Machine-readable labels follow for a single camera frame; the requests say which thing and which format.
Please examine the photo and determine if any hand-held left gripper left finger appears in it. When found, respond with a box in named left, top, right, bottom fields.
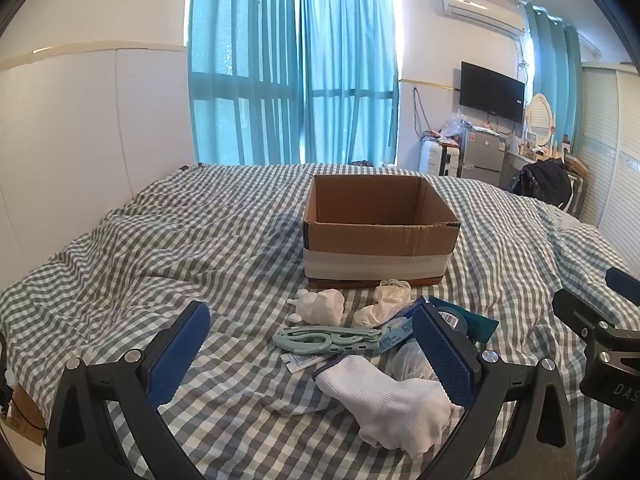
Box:
left=44, top=301, right=212, bottom=480

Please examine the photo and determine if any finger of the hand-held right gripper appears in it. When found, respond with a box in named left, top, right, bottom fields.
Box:
left=605, top=266, right=640, bottom=306
left=552, top=287, right=621, bottom=341

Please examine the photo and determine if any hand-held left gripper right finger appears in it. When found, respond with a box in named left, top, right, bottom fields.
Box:
left=410, top=302, right=583, bottom=480

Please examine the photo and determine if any white lace sock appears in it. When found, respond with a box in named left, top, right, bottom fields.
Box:
left=354, top=280, right=414, bottom=329

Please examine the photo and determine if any brown cardboard box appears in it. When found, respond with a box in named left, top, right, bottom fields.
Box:
left=302, top=174, right=461, bottom=291

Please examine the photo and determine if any white plush toy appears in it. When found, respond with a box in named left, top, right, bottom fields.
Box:
left=287, top=287, right=346, bottom=326

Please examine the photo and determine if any clear plastic bag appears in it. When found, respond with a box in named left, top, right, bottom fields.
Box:
left=442, top=109, right=474, bottom=139
left=392, top=339, right=442, bottom=384

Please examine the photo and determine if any teal packet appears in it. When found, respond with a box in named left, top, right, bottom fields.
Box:
left=429, top=295, right=501, bottom=344

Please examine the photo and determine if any light blue packet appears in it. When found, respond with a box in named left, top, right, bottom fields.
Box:
left=377, top=299, right=427, bottom=354

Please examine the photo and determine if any grey checked bedsheet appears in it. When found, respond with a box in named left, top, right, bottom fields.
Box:
left=0, top=162, right=640, bottom=480

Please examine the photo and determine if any small white sachet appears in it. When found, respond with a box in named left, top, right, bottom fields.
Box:
left=280, top=350, right=342, bottom=374

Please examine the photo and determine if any green folding hanger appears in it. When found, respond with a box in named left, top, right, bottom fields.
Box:
left=272, top=325, right=384, bottom=361

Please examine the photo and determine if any black backpack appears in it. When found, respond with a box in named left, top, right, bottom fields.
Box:
left=509, top=158, right=574, bottom=206

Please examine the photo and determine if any white wardrobe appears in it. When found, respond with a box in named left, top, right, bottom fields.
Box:
left=577, top=62, right=640, bottom=261

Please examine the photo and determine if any small floor cardboard box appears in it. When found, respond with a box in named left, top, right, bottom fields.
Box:
left=7, top=384, right=47, bottom=447

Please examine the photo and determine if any silver mini fridge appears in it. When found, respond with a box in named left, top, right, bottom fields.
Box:
left=462, top=127, right=506, bottom=187

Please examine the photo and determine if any white oval mirror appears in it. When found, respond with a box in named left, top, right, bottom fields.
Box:
left=524, top=93, right=557, bottom=151

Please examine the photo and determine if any white suitcase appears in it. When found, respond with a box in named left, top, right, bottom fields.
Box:
left=419, top=138, right=464, bottom=179

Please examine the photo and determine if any narrow teal curtain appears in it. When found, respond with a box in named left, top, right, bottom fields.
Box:
left=527, top=5, right=584, bottom=157

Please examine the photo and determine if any wide teal curtain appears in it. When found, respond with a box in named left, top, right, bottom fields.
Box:
left=187, top=0, right=301, bottom=166

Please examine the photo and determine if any white air conditioner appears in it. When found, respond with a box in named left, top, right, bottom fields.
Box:
left=439, top=0, right=529, bottom=39

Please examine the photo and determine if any black wall television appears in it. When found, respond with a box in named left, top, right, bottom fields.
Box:
left=459, top=61, right=526, bottom=123

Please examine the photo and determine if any dark wall cable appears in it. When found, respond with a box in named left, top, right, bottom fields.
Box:
left=412, top=87, right=432, bottom=137

